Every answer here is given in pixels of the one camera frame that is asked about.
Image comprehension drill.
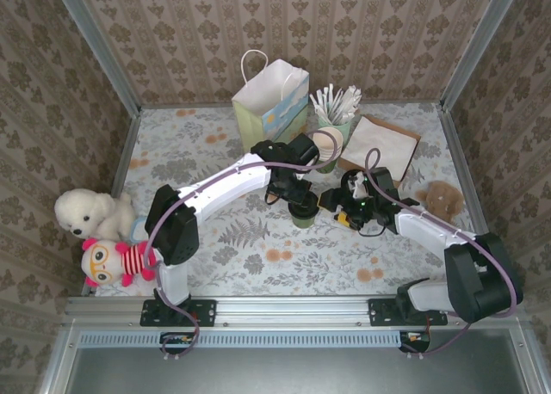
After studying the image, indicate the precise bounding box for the bundle of paper-wrapped straws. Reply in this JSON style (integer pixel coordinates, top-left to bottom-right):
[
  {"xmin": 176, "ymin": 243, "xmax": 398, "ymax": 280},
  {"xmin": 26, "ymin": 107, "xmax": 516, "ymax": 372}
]
[{"xmin": 308, "ymin": 83, "xmax": 362, "ymax": 126}]

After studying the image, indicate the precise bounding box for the mint green holder cup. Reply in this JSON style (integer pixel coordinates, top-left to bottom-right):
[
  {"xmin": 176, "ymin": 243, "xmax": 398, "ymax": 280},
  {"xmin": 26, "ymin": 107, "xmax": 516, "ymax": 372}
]
[{"xmin": 317, "ymin": 112, "xmax": 352, "ymax": 150}]

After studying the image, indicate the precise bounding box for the white teddy bear plush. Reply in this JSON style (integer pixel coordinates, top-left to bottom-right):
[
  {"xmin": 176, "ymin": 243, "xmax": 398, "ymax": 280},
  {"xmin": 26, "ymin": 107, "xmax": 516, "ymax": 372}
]
[{"xmin": 54, "ymin": 188, "xmax": 138, "ymax": 243}]

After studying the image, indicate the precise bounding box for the green paper coffee cup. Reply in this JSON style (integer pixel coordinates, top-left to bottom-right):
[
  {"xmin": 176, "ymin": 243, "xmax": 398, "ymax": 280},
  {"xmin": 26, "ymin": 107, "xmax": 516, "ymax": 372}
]
[{"xmin": 288, "ymin": 204, "xmax": 320, "ymax": 229}]

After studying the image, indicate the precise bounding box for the pink striped plush doll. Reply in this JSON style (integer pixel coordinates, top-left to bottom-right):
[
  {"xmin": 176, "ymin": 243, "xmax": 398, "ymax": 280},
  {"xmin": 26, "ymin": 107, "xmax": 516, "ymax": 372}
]
[{"xmin": 81, "ymin": 237, "xmax": 158, "ymax": 288}]

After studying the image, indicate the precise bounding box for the light blue slotted cable duct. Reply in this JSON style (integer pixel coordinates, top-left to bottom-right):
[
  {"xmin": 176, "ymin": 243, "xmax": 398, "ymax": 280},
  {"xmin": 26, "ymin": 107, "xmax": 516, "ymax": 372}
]
[{"xmin": 79, "ymin": 329, "xmax": 431, "ymax": 349}]

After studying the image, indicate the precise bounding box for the aluminium frame post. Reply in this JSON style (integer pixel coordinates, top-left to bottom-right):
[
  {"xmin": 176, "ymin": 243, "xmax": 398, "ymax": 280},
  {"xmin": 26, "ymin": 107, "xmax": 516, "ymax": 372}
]
[
  {"xmin": 439, "ymin": 0, "xmax": 525, "ymax": 111},
  {"xmin": 50, "ymin": 0, "xmax": 143, "ymax": 119}
]

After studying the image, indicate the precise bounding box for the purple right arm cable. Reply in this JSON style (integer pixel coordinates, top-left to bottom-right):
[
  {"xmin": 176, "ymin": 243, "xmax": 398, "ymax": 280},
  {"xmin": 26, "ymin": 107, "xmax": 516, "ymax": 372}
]
[{"xmin": 364, "ymin": 148, "xmax": 525, "ymax": 356}]

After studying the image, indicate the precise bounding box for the landscape print paper gift bag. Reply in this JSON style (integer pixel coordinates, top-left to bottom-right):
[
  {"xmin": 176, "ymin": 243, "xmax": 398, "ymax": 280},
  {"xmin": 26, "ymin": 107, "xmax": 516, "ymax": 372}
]
[{"xmin": 231, "ymin": 49, "xmax": 311, "ymax": 157}]

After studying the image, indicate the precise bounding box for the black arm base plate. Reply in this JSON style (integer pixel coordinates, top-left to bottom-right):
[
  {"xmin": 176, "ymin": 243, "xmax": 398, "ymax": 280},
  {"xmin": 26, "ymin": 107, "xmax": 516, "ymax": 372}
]
[
  {"xmin": 139, "ymin": 299, "xmax": 217, "ymax": 328},
  {"xmin": 368, "ymin": 298, "xmax": 449, "ymax": 328}
]

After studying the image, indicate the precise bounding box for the floral patterned tablecloth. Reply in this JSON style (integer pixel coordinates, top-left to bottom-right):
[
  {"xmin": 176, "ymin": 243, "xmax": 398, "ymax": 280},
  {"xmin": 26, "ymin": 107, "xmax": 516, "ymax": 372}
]
[{"xmin": 92, "ymin": 102, "xmax": 496, "ymax": 299}]

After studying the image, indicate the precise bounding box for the stack of green paper cups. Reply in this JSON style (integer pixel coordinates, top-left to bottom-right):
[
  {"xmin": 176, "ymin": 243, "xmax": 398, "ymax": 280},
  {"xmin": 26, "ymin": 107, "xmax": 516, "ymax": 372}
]
[{"xmin": 312, "ymin": 126, "xmax": 344, "ymax": 175}]

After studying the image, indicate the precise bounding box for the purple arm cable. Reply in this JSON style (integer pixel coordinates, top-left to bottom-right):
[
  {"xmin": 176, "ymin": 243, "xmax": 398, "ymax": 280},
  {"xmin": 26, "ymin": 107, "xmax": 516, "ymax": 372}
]
[
  {"xmin": 364, "ymin": 148, "xmax": 525, "ymax": 356},
  {"xmin": 144, "ymin": 129, "xmax": 345, "ymax": 363}
]

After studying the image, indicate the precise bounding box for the black plastic cup lid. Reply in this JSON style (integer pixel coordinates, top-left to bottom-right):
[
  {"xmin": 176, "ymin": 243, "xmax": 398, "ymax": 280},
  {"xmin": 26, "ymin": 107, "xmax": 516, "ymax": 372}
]
[{"xmin": 288, "ymin": 203, "xmax": 320, "ymax": 219}]

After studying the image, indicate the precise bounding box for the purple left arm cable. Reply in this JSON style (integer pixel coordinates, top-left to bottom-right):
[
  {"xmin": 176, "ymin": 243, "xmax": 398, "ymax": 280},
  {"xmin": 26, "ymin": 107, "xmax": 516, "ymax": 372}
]
[{"xmin": 144, "ymin": 129, "xmax": 345, "ymax": 363}]

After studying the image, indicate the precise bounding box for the brown pulp cup carrier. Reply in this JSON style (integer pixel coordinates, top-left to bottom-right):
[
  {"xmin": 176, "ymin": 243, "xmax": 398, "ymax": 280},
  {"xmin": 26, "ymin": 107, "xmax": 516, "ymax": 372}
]
[{"xmin": 415, "ymin": 179, "xmax": 466, "ymax": 218}]

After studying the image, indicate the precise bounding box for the aluminium mounting rail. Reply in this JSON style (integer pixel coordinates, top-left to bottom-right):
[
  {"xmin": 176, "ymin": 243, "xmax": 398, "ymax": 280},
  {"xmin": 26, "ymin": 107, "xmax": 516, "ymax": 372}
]
[{"xmin": 64, "ymin": 294, "xmax": 529, "ymax": 331}]

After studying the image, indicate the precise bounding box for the grey sheet metal shelf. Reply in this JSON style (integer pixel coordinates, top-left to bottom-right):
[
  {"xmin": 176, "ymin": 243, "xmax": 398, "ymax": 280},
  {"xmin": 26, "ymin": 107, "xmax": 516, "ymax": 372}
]
[{"xmin": 40, "ymin": 329, "xmax": 551, "ymax": 394}]

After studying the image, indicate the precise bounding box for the white paper napkins stack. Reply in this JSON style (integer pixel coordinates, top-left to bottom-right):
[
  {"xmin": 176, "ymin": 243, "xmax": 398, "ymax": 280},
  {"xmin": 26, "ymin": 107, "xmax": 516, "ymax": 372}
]
[{"xmin": 339, "ymin": 114, "xmax": 418, "ymax": 178}]

